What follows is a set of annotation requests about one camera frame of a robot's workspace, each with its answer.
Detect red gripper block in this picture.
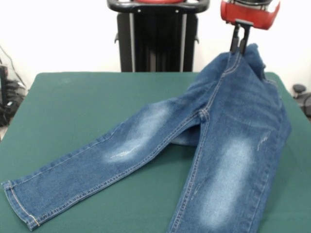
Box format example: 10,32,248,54
220,0,281,54

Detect blue denim jeans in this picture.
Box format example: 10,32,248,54
1,43,292,233

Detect dark green table cloth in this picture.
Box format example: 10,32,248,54
0,71,311,233

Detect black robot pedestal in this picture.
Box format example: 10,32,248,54
106,0,210,73

